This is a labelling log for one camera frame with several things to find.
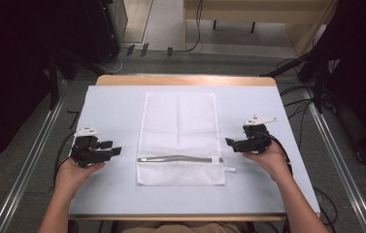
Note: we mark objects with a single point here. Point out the black cabinet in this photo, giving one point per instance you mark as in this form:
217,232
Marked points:
103,29

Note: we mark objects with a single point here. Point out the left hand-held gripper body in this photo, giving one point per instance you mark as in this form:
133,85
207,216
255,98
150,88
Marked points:
86,152

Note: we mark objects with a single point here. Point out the white mesh laundry bag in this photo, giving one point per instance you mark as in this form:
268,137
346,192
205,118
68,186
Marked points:
180,129

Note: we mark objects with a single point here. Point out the pale blue table mat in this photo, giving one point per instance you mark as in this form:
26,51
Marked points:
112,106

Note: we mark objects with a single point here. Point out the person's right hand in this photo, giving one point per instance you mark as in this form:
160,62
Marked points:
268,161

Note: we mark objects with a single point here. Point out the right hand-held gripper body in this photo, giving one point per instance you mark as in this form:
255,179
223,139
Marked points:
256,139

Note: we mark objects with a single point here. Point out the person's left hand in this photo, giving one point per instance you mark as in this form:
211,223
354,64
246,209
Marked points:
73,176

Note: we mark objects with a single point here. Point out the light wooden bench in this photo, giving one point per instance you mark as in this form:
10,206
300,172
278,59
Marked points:
255,9

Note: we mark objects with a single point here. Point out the black metal stand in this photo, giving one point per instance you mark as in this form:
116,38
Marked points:
316,74
53,81

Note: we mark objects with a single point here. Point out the aluminium frame rail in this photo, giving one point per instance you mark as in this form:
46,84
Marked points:
339,161
31,155

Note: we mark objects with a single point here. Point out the wooden table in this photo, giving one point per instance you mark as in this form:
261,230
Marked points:
183,80

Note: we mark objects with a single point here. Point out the person's beige pants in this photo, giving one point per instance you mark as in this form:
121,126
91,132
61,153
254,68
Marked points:
183,228

